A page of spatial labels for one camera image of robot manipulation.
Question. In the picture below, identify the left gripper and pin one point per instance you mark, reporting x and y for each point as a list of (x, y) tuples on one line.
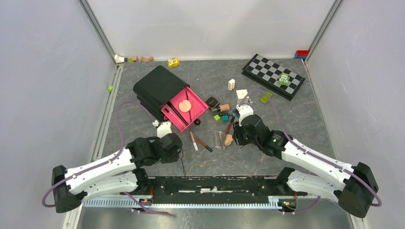
[(173, 157)]

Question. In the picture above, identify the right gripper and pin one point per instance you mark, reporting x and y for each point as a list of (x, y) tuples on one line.
[(236, 134)]

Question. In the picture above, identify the black wire loop tool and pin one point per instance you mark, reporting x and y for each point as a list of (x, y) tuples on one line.
[(181, 156)]

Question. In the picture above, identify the pink top drawer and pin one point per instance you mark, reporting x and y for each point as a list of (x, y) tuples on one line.
[(170, 115)]

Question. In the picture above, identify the black makeup brush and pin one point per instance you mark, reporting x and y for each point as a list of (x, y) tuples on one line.
[(177, 113)]

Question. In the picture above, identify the round wooden disc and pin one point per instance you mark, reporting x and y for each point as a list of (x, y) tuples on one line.
[(182, 106)]

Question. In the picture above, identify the black makeup organizer box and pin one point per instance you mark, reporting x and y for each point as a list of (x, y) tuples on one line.
[(157, 88)]

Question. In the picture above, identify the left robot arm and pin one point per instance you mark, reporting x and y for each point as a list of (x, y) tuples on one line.
[(122, 171)]

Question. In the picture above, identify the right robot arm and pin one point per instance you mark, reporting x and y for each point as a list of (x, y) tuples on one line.
[(352, 187)]

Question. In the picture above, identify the beige makeup sponge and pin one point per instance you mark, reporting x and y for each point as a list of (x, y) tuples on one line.
[(228, 139)]

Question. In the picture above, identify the red lip pencil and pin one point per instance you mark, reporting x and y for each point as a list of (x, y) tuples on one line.
[(230, 125)]

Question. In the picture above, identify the blue lego brick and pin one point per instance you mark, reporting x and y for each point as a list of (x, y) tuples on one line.
[(236, 113)]

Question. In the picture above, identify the white concealer pen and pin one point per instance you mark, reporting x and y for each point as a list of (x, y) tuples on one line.
[(194, 142)]

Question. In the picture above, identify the green lego brick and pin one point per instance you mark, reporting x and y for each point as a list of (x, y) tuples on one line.
[(265, 98)]

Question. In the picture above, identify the clear plastic bag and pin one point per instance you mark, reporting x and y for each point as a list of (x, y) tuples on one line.
[(219, 139)]

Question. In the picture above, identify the foundation bottle beige cap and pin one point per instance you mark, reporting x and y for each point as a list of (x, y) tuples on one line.
[(221, 109)]

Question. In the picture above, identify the small green cube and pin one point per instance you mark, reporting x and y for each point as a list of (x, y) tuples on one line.
[(217, 118)]

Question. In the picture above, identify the white cube box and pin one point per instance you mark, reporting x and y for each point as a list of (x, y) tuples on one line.
[(240, 94)]

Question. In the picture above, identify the black compact case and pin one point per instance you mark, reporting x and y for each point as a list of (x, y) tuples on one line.
[(212, 102)]

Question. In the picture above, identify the white stacked block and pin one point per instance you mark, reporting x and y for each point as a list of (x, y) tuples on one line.
[(231, 84)]

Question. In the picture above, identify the chessboard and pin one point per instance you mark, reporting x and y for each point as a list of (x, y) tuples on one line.
[(266, 73)]

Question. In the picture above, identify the green toy monster block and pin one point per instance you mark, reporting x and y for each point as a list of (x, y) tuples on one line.
[(283, 79)]

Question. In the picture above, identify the yellow toy block face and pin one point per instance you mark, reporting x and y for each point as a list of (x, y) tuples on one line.
[(174, 62)]

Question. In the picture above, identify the red blue bricks stack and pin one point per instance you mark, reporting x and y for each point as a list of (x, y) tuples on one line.
[(301, 54)]

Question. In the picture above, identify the wooden arch block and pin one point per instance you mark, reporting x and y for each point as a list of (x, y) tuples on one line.
[(147, 59)]

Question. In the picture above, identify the small wooden block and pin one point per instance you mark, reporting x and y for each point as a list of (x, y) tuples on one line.
[(135, 59)]

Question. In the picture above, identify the white corner block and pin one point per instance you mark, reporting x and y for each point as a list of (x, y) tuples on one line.
[(118, 59)]

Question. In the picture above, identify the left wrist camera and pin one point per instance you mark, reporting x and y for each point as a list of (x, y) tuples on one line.
[(162, 128)]

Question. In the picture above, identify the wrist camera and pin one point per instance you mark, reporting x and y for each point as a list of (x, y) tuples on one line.
[(244, 111), (162, 128)]

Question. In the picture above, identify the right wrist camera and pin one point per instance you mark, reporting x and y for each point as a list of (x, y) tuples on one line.
[(244, 111)]

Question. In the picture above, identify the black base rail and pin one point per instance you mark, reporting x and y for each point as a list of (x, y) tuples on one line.
[(214, 190)]

